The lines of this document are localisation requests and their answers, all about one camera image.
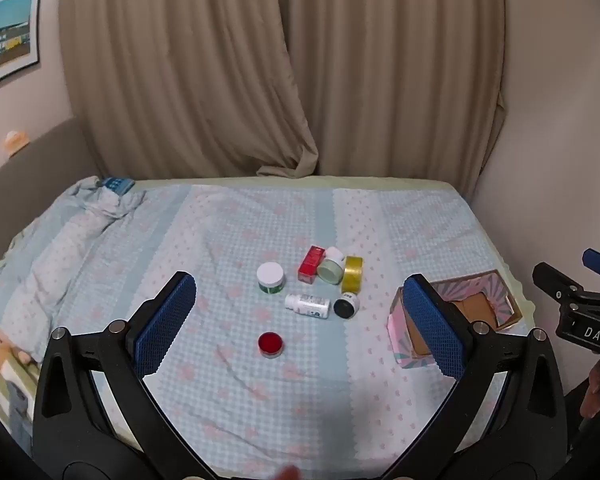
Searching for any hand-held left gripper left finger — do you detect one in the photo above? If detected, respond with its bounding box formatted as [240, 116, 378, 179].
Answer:
[32, 271, 216, 480]

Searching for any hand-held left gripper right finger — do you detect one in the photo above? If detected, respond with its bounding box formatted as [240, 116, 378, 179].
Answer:
[380, 274, 569, 480]

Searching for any pink patterned cardboard box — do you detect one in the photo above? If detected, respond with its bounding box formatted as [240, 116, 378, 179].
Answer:
[387, 269, 523, 370]

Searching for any black lid jar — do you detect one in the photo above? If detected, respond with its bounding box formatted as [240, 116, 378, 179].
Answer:
[333, 293, 361, 319]

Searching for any yellow tape roll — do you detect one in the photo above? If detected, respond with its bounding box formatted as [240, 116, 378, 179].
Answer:
[340, 255, 364, 294]

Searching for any red lid jar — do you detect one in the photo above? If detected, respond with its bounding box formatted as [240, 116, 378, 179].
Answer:
[257, 331, 285, 359]

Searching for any white jar with green band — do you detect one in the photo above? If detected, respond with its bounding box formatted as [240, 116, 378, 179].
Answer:
[256, 262, 286, 295]

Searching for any pale green round jar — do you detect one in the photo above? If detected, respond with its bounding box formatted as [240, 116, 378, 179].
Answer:
[316, 256, 346, 284]

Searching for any white plastic bottle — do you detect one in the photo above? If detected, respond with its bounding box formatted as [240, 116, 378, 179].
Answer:
[284, 294, 331, 320]

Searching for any red carton box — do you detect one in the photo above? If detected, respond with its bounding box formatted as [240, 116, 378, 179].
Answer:
[298, 245, 327, 283]

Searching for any person's right hand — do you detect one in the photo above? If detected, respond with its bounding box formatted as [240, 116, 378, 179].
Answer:
[580, 360, 600, 420]

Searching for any light blue checked blanket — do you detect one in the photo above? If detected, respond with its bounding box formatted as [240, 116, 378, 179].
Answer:
[0, 177, 531, 480]

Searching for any blue packet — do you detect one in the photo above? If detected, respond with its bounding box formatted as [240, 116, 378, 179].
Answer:
[100, 176, 136, 195]

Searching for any pale green mattress sheet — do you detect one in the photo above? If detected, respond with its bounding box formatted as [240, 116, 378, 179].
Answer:
[130, 175, 537, 313]

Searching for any small peach figure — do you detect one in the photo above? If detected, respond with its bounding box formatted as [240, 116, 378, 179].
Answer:
[2, 130, 31, 153]

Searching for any beige curtain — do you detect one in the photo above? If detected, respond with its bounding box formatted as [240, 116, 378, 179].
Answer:
[57, 0, 322, 179]
[272, 0, 507, 202]

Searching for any framed wall poster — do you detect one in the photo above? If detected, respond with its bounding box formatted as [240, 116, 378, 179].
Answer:
[0, 0, 43, 94]

